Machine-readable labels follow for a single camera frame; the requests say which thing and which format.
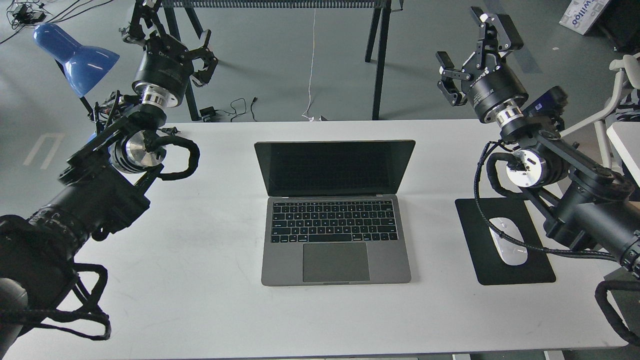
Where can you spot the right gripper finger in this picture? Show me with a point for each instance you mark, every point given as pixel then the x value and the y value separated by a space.
pixel 498 36
pixel 449 74

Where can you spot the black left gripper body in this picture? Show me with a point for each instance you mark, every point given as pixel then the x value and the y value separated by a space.
pixel 163 75

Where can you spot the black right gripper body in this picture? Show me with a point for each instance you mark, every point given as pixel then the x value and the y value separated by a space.
pixel 492 82

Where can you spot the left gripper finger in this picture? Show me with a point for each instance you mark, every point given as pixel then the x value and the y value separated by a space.
pixel 142 11
pixel 209 61

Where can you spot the grey laptop computer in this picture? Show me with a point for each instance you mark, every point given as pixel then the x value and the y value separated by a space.
pixel 333 216

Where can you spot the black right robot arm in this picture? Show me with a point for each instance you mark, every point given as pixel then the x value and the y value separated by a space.
pixel 585 205

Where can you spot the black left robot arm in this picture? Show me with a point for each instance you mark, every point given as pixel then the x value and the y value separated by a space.
pixel 106 181

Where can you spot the white cardboard box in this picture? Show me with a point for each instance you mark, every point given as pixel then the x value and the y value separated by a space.
pixel 581 15

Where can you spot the blue desk lamp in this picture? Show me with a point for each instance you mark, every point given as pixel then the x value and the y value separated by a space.
pixel 83 66

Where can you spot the white office chair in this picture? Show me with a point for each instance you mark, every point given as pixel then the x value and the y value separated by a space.
pixel 627 71

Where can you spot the white computer mouse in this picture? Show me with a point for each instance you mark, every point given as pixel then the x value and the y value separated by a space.
pixel 510 253

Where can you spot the black mouse pad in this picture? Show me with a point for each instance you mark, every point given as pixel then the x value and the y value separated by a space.
pixel 488 266

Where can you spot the black power adapter with cable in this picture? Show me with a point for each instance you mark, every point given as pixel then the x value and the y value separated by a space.
pixel 238 107

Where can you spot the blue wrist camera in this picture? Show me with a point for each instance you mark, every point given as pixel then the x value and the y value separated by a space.
pixel 551 104

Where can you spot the black metal table frame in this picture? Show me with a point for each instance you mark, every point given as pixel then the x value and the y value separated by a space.
pixel 302 59

